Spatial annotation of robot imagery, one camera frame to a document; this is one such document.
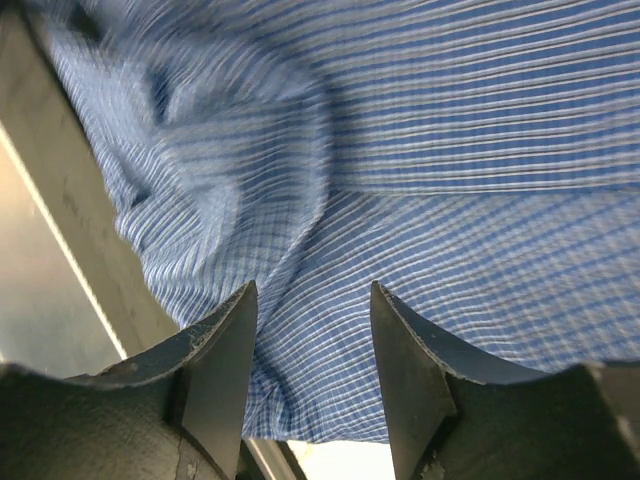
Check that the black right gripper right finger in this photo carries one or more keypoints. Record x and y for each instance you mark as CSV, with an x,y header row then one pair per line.
x,y
454,411

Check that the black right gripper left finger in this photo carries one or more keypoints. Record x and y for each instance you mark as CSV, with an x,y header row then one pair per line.
x,y
174,411

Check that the blue checked long sleeve shirt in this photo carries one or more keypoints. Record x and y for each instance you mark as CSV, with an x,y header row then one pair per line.
x,y
478,158

